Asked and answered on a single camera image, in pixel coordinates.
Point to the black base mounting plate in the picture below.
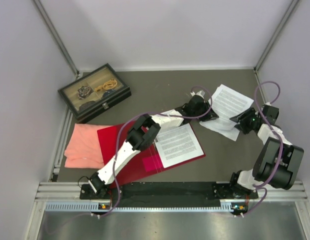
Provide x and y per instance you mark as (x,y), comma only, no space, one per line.
(175,194)

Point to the stack of printed papers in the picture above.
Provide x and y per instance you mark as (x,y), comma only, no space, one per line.
(227,103)

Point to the aluminium frame rail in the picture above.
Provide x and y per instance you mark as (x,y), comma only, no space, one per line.
(79,192)

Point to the grey slotted cable duct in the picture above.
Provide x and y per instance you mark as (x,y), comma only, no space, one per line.
(97,208)

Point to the black glass-lid display box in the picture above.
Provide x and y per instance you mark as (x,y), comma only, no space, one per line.
(94,93)

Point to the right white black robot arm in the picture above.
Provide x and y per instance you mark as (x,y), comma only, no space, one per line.
(279,160)

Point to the pink folded cloth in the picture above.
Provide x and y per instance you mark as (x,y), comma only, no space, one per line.
(83,150)

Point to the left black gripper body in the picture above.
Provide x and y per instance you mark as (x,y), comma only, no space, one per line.
(202,109)

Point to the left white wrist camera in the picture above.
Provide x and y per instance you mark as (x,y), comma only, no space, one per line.
(200,93)

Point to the yellow rubber bands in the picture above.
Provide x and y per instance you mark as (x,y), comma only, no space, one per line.
(108,85)

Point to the single printed paper sheet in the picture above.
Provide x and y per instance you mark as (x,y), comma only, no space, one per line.
(178,145)

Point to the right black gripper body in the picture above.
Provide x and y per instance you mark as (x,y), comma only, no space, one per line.
(247,123)

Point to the dark patterned fabric item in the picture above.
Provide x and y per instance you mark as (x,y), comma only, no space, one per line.
(84,91)

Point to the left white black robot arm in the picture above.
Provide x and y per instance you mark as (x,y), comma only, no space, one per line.
(143,132)

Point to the red plastic folder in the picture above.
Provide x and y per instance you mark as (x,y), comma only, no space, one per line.
(144,164)

